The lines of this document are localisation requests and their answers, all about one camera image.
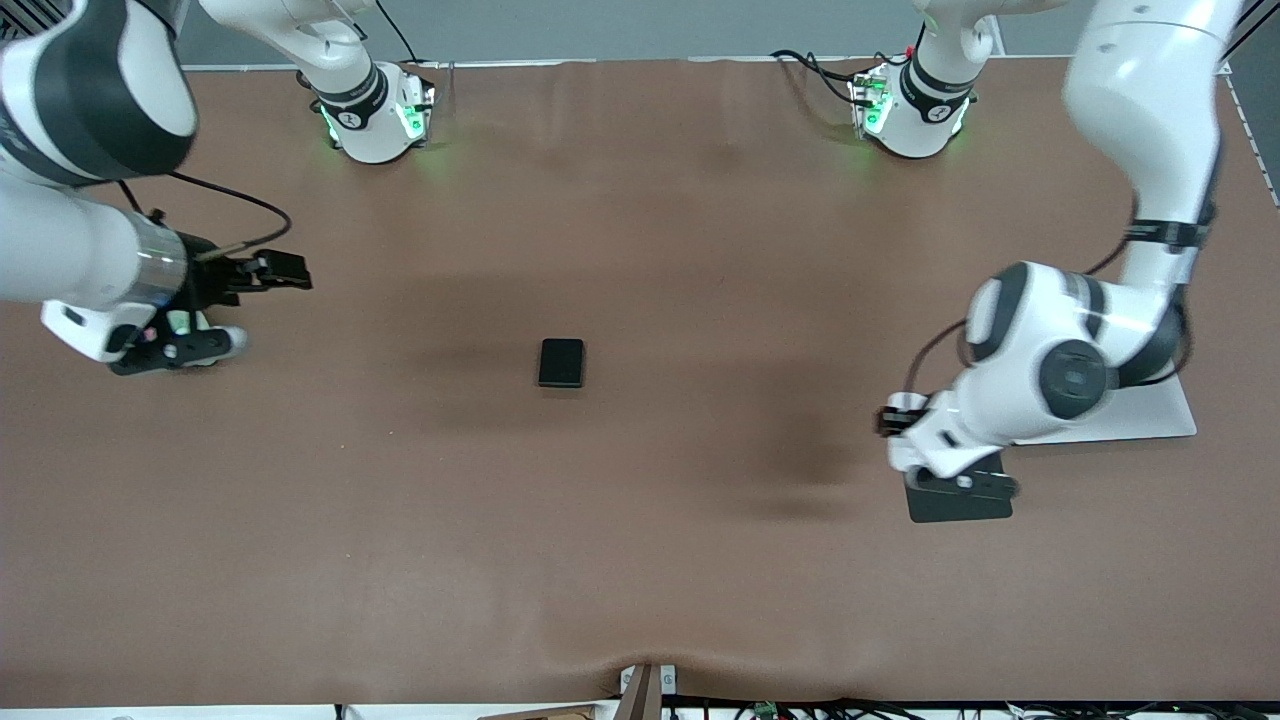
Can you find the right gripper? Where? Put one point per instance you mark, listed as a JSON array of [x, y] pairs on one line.
[[206, 281]]

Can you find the silver laptop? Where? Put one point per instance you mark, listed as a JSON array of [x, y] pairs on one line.
[[1160, 415]]

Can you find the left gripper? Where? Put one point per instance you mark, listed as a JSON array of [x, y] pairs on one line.
[[888, 421]]

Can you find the brown table cover cloth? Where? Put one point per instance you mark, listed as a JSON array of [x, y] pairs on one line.
[[640, 520]]

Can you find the dark rectangular phone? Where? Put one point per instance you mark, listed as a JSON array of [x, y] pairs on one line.
[[561, 363]]

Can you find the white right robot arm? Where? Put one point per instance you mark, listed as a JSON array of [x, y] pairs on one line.
[[70, 250]]

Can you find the brown wooden stand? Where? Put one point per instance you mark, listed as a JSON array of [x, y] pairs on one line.
[[640, 695]]

